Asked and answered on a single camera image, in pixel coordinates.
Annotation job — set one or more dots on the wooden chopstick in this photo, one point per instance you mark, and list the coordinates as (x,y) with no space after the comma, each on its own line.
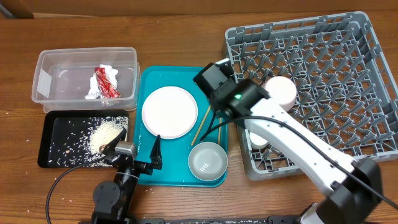
(219,131)
(201,125)

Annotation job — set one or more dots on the small pink bowl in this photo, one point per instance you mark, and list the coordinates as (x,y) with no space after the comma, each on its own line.
(283,90)

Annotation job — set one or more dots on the grey dishwasher rack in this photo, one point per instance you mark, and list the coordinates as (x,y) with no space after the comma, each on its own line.
(346,93)

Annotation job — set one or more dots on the teal plastic tray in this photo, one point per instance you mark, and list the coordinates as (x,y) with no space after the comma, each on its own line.
(175,152)

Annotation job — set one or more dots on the large pink plate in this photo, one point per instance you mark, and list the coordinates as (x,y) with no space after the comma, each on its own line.
(169,112)

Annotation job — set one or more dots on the pile of rice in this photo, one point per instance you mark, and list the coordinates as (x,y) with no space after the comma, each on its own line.
(76,141)

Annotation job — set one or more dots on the white napkin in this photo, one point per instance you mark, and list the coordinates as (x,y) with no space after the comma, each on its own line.
(94,91)

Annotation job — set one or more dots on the grey white bowl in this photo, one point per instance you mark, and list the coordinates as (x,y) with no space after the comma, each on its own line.
(208,161)

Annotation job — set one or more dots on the red foil wrapper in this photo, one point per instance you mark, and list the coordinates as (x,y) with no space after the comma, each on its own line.
(107,89)

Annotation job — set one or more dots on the black plastic tray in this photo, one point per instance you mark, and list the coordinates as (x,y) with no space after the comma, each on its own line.
(53,115)

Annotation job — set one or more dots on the clear plastic bin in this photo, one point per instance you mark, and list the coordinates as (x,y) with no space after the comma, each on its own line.
(63,78)

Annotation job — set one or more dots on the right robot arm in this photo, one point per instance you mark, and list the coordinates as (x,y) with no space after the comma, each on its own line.
(352,189)

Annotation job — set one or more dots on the white cup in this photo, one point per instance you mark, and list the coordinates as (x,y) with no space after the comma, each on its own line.
(257,142)

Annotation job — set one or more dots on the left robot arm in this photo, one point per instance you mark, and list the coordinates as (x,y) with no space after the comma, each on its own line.
(113,198)

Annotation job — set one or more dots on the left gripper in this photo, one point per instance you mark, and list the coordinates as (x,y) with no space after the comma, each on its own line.
(146,168)

